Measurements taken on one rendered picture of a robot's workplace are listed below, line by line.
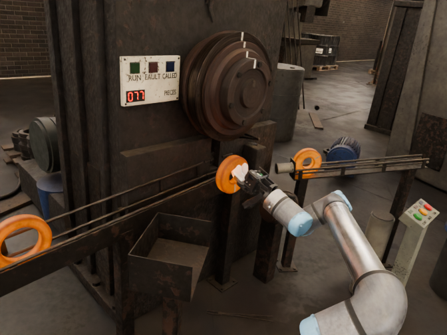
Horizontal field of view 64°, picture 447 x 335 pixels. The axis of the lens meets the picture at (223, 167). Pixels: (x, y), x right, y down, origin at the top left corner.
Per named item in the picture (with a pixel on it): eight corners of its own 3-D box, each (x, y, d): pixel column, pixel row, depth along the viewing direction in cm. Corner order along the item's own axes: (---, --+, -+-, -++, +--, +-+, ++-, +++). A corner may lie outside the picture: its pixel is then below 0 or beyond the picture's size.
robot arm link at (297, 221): (299, 240, 128) (293, 237, 119) (275, 217, 134) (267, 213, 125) (317, 221, 127) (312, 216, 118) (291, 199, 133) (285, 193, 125)
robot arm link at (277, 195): (282, 211, 134) (266, 219, 128) (273, 202, 137) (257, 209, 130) (291, 193, 129) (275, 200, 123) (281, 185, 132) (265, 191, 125)
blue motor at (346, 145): (320, 175, 359) (328, 143, 345) (330, 157, 407) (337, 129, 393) (352, 183, 347) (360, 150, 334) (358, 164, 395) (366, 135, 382)
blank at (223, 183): (215, 160, 136) (221, 163, 134) (243, 150, 146) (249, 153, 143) (215, 195, 142) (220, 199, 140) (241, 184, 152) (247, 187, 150)
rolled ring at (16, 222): (28, 277, 118) (24, 272, 120) (63, 230, 121) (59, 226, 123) (-27, 262, 103) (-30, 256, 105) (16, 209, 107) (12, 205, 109)
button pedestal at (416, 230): (366, 306, 197) (398, 209, 172) (384, 286, 213) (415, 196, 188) (395, 324, 187) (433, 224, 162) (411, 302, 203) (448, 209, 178)
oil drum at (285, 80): (238, 131, 465) (246, 61, 429) (267, 125, 504) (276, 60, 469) (274, 145, 427) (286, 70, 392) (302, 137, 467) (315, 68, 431)
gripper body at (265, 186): (259, 165, 137) (281, 184, 131) (251, 182, 142) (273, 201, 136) (245, 169, 132) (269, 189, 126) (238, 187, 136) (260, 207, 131)
